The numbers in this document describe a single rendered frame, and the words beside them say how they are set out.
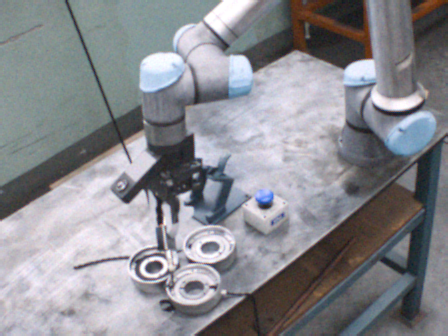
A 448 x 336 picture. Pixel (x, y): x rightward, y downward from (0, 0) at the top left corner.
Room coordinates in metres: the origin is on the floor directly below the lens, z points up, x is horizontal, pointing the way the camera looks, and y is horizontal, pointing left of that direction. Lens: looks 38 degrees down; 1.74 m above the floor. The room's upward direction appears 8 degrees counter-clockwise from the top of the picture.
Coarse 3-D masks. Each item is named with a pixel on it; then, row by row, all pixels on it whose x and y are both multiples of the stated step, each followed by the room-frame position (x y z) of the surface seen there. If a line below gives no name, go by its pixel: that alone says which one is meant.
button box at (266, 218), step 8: (272, 200) 1.01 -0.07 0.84; (280, 200) 1.00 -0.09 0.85; (248, 208) 0.99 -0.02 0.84; (256, 208) 0.99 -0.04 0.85; (264, 208) 0.98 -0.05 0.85; (272, 208) 0.98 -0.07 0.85; (280, 208) 0.98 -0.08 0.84; (288, 208) 0.99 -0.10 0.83; (248, 216) 0.99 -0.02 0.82; (256, 216) 0.97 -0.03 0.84; (264, 216) 0.96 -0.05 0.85; (272, 216) 0.96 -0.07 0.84; (280, 216) 0.98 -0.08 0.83; (288, 216) 0.99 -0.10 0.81; (256, 224) 0.97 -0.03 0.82; (264, 224) 0.95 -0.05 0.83; (272, 224) 0.96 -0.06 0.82; (280, 224) 0.97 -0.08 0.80; (264, 232) 0.95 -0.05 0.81
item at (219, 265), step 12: (204, 228) 0.96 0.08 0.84; (216, 228) 0.96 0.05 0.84; (192, 240) 0.94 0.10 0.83; (204, 240) 0.93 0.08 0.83; (216, 240) 0.93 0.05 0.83; (228, 240) 0.93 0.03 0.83; (204, 252) 0.92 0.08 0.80; (204, 264) 0.86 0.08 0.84; (216, 264) 0.86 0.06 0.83; (228, 264) 0.87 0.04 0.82
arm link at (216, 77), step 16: (208, 48) 1.02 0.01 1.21; (192, 64) 0.96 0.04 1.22; (208, 64) 0.96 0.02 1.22; (224, 64) 0.96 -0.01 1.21; (240, 64) 0.96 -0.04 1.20; (208, 80) 0.93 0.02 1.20; (224, 80) 0.94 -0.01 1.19; (240, 80) 0.94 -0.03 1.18; (208, 96) 0.93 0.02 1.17; (224, 96) 0.94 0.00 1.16
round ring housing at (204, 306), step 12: (192, 264) 0.86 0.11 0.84; (180, 276) 0.84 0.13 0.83; (216, 276) 0.83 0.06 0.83; (168, 288) 0.81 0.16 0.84; (192, 288) 0.83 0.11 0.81; (204, 288) 0.81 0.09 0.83; (204, 300) 0.76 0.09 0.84; (216, 300) 0.77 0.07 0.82; (192, 312) 0.76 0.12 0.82; (204, 312) 0.76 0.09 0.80
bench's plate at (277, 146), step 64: (320, 64) 1.62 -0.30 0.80; (192, 128) 1.38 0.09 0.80; (256, 128) 1.34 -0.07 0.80; (320, 128) 1.30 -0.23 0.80; (64, 192) 1.20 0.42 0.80; (320, 192) 1.06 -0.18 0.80; (0, 256) 1.00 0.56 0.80; (64, 256) 0.97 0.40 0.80; (256, 256) 0.90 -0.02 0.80; (0, 320) 0.80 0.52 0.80; (64, 320) 0.79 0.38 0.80; (128, 320) 0.77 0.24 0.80; (192, 320) 0.75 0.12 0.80
